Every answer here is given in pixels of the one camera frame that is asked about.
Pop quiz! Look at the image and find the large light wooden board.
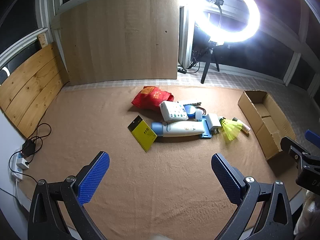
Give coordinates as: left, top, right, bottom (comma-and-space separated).
58, 0, 180, 86

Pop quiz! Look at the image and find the small chipboard piece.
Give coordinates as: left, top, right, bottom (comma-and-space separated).
37, 32, 52, 48

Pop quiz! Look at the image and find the white charger plug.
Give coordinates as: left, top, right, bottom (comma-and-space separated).
205, 113, 222, 134

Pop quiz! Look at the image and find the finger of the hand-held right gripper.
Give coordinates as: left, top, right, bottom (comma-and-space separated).
305, 129, 320, 145
280, 136, 304, 157

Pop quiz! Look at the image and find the yellow shuttlecock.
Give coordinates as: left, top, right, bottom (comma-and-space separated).
220, 117, 243, 141

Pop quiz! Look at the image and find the white ring light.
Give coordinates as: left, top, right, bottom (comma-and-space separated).
192, 0, 261, 46

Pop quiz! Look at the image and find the yellow and black booklet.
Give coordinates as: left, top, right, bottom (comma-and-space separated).
128, 115, 157, 152

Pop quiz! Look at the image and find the white power strip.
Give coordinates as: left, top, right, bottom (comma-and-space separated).
10, 149, 31, 181

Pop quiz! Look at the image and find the white window frame post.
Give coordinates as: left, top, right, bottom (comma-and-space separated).
178, 5, 198, 68

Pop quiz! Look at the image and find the white bottle with blue cap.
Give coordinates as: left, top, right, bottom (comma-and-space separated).
151, 120, 206, 138

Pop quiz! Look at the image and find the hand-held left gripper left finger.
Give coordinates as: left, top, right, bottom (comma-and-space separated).
27, 151, 110, 240

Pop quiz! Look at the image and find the blue phone stand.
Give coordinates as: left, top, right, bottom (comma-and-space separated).
195, 112, 213, 139

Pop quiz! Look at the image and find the pink tube with grey cap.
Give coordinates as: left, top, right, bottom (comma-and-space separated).
232, 117, 250, 133

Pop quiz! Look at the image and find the blue round lid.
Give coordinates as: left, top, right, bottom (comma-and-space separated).
184, 105, 198, 118

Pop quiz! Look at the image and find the brown cardboard box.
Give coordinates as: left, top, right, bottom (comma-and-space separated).
237, 90, 297, 161

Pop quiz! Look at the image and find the white printed tissue pack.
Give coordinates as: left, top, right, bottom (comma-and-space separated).
160, 101, 188, 122

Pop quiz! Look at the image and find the person's right hand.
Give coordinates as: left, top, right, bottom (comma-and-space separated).
295, 190, 320, 237

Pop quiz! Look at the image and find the black power adapter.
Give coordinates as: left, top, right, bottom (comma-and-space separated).
22, 140, 37, 157

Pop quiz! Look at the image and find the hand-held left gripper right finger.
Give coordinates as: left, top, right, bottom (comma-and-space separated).
211, 153, 294, 240

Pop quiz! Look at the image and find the red plastic bag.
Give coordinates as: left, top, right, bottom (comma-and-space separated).
132, 86, 175, 111

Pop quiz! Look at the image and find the wooden plank panel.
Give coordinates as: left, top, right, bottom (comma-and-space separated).
0, 41, 70, 138

